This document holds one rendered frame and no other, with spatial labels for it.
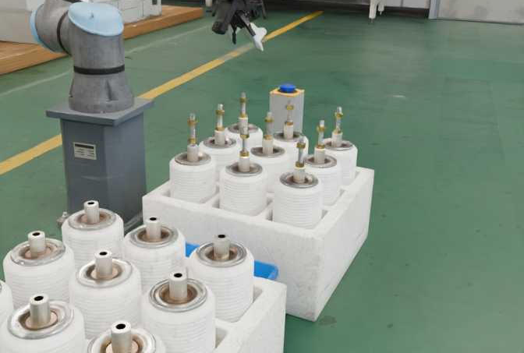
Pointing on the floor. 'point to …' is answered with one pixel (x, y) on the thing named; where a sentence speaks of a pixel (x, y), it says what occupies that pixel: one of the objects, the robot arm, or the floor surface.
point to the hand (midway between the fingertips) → (246, 48)
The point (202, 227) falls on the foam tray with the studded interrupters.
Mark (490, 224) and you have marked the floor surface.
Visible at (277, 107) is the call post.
